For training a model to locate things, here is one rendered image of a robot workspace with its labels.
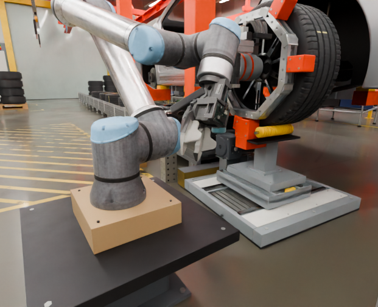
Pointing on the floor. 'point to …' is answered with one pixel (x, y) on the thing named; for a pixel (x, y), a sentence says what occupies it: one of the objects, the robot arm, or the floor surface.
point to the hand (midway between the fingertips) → (188, 153)
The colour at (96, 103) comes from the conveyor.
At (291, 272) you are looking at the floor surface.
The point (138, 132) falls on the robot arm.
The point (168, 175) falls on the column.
